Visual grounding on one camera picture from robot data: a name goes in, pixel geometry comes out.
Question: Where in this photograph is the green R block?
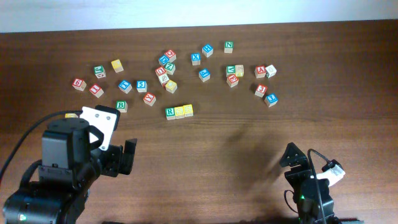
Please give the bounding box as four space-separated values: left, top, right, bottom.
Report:
165 107 176 120

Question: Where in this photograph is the yellow S block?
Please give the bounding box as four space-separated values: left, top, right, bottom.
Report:
174 106 185 119

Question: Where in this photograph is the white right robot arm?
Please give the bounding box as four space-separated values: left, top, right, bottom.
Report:
279 142 363 224

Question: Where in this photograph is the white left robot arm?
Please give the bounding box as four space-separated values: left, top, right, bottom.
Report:
2 118 137 224

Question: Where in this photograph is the green B block centre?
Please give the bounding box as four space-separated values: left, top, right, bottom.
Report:
116 100 128 113

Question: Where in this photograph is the blue I block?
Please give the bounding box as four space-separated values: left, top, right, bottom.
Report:
264 93 278 107

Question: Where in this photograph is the red Y block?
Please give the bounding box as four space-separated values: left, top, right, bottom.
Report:
143 92 156 106

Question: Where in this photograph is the red 1 block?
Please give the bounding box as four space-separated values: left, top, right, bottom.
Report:
89 84 104 98

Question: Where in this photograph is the red 3 block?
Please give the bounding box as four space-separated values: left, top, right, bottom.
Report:
254 84 267 98

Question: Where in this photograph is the blue T block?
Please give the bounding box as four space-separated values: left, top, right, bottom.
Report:
118 80 132 94

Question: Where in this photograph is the blue 5 block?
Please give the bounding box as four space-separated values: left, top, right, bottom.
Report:
136 80 147 93

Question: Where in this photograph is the red 6 block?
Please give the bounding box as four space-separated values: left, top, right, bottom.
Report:
72 78 86 91

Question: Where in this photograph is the white O block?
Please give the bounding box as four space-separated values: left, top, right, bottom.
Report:
266 65 277 78

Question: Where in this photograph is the red leaf picture block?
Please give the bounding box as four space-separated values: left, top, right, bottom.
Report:
158 73 170 87

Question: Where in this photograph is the green J block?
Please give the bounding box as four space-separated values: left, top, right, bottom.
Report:
93 65 106 78

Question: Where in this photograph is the red V block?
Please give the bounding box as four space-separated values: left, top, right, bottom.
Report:
254 65 267 78

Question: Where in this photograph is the red U block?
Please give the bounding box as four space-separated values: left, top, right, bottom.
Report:
155 66 167 77

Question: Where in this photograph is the red E block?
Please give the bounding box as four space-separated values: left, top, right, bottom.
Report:
226 74 239 88

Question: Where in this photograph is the green Z block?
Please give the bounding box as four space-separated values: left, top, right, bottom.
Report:
164 62 176 75

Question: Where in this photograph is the plain wooden picture block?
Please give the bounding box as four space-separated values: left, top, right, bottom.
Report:
234 65 244 77

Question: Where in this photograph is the blue D block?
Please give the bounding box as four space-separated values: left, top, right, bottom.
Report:
159 54 169 66

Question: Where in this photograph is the green V block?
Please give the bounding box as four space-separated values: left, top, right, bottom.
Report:
226 65 236 77

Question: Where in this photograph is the red Q block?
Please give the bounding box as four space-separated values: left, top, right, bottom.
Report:
164 50 177 63

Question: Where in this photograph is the blue block centre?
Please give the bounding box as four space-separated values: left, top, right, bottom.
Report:
198 68 211 82

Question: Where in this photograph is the blue X block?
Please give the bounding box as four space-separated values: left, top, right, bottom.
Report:
190 53 201 66

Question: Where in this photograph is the green N block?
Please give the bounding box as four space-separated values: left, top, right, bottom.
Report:
224 41 234 54

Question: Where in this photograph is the blue H block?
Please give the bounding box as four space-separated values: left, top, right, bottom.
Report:
202 44 214 58

